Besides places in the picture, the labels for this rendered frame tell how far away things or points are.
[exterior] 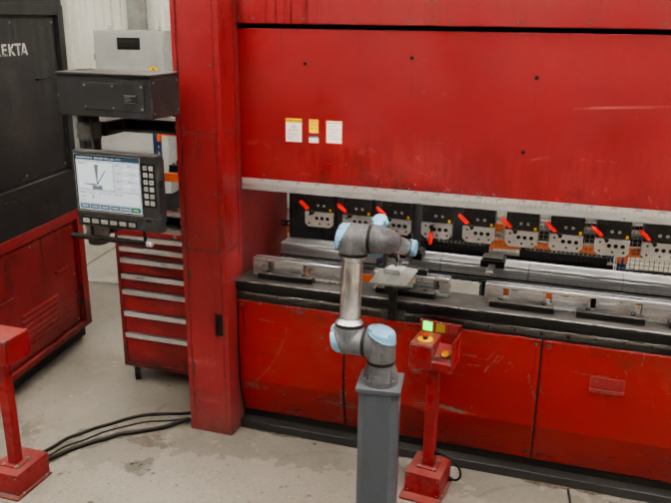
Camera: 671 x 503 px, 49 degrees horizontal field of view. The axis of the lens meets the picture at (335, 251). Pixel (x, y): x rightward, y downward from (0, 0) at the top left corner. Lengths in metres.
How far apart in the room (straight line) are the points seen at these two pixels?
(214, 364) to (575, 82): 2.28
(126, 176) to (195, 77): 0.59
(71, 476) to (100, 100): 1.85
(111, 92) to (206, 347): 1.42
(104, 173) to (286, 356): 1.33
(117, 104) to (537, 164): 1.90
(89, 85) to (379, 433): 1.98
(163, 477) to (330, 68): 2.17
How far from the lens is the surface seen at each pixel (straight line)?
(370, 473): 3.22
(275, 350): 3.98
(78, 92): 3.61
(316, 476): 3.88
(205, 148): 3.70
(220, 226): 3.75
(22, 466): 4.00
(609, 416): 3.78
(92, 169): 3.61
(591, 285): 3.92
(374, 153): 3.61
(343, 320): 2.99
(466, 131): 3.50
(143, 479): 3.96
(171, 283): 4.43
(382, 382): 3.01
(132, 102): 3.45
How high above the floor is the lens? 2.19
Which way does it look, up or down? 17 degrees down
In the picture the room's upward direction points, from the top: 1 degrees clockwise
